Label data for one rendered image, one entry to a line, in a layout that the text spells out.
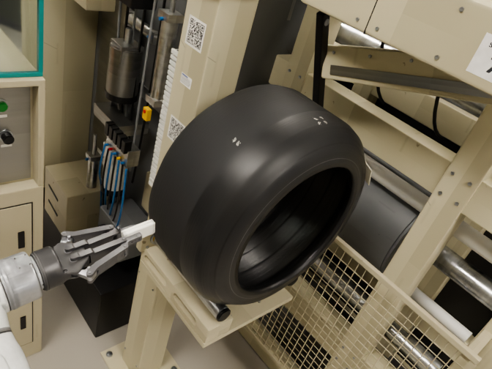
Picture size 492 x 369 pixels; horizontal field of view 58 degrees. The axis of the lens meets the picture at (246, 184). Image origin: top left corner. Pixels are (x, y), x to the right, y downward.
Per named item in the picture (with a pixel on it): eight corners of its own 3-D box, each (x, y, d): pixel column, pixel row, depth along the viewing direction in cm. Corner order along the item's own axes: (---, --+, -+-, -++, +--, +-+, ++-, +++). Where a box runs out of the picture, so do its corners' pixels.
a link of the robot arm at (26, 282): (-13, 251, 76) (24, 239, 79) (-2, 285, 81) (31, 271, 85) (5, 288, 71) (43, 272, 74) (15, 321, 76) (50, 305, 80)
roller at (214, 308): (151, 242, 138) (153, 231, 136) (163, 239, 141) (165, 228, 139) (216, 324, 119) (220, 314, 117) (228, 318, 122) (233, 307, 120)
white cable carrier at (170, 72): (148, 183, 150) (171, 47, 125) (160, 180, 154) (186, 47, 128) (154, 190, 148) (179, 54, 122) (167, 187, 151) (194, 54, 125)
